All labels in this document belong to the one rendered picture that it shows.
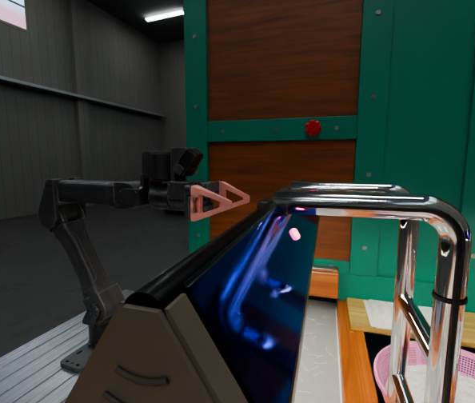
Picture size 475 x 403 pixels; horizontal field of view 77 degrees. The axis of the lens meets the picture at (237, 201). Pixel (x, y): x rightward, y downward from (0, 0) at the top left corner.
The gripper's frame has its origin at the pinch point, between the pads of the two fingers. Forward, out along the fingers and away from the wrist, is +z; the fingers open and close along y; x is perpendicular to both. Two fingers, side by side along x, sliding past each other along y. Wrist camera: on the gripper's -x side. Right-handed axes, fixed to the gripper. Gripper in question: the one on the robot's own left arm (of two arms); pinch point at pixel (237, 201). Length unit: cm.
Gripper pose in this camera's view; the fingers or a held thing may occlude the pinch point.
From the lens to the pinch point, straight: 59.0
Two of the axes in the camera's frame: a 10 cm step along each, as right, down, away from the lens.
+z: 9.3, 0.6, -3.7
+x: -0.1, 9.9, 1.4
